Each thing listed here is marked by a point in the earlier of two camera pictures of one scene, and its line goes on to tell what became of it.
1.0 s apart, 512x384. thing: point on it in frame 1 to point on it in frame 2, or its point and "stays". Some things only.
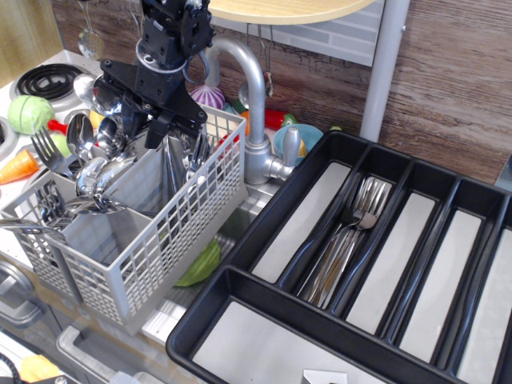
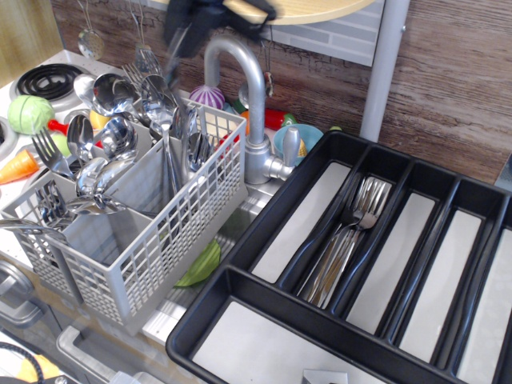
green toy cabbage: (29, 114) stays
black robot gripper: (163, 94) to (248, 18)
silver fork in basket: (56, 162) stays
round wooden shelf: (286, 12) stays
